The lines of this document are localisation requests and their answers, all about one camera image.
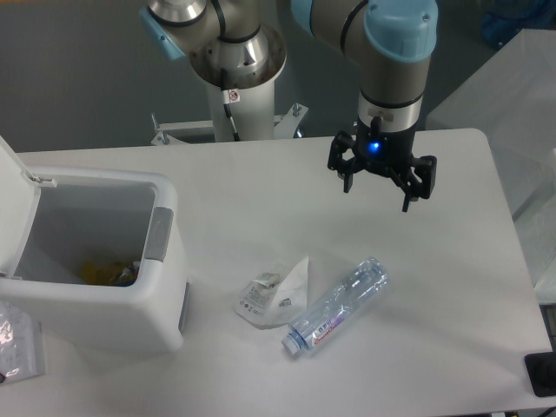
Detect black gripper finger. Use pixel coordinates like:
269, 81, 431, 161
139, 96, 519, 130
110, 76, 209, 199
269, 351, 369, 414
389, 154, 437, 213
328, 130, 360, 193

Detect clear zip bag left edge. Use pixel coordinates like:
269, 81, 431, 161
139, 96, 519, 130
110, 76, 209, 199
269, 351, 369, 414
1, 301, 45, 387

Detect white metal base frame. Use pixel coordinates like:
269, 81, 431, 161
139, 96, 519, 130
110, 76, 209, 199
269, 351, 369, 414
150, 103, 309, 146

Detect black device table corner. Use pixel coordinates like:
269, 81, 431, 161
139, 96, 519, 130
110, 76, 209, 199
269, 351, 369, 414
524, 352, 555, 398

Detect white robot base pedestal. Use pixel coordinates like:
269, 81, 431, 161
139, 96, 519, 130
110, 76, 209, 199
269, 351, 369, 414
189, 24, 287, 142

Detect clear plastic bag with parts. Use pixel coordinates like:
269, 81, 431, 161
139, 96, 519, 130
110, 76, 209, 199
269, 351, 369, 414
231, 256, 309, 329

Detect black cable on pedestal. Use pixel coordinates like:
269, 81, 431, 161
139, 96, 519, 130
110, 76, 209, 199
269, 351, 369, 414
218, 68, 242, 142

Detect clear plastic water bottle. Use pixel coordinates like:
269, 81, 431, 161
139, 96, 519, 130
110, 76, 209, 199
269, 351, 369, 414
281, 257, 389, 357

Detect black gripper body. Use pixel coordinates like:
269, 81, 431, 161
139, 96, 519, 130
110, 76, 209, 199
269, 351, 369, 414
353, 119, 416, 174

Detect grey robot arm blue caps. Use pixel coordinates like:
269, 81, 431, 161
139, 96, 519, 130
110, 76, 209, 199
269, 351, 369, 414
139, 1, 438, 203

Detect colourful trash inside can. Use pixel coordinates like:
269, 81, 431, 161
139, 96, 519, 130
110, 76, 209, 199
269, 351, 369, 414
77, 261, 141, 288

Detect white plastic trash can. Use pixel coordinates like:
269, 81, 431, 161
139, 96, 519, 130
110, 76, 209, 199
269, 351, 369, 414
1, 166, 188, 353

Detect white trash can lid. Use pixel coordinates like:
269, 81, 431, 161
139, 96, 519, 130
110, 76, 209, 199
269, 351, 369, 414
1, 138, 57, 277

